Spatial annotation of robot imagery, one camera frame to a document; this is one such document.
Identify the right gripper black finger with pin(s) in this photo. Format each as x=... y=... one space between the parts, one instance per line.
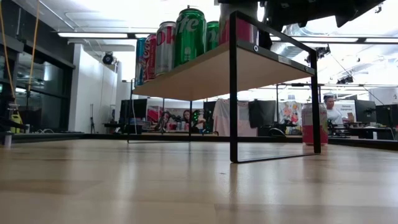
x=265 y=39

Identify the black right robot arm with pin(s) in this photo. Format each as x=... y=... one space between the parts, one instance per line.
x=357 y=9

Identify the black ceiling spotlight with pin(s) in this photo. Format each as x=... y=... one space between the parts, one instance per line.
x=323 y=50

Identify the black cloth cover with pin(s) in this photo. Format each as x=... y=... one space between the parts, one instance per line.
x=262 y=113

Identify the white cloth cover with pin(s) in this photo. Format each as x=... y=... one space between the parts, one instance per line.
x=228 y=118

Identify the person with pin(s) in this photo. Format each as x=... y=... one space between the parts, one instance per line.
x=332 y=113
x=186 y=118

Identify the white sign board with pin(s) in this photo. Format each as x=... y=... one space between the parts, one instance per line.
x=345 y=109

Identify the black computer monitor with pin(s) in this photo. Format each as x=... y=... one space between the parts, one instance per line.
x=365 y=110
x=387 y=115
x=136 y=109

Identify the red storage box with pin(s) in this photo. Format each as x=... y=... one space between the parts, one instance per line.
x=154 y=113

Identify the black background tripod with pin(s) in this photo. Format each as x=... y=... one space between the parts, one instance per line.
x=92 y=119

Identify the yellow bottle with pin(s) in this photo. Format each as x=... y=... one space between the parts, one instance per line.
x=16 y=120

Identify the white plastic cylinder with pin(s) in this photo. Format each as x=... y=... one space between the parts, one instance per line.
x=7 y=140

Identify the wooden shelf with black frame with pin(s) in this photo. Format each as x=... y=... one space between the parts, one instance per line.
x=217 y=74

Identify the colourful wall poster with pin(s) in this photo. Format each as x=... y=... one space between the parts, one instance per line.
x=289 y=113

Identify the black ceiling camera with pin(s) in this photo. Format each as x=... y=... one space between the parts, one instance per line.
x=108 y=58

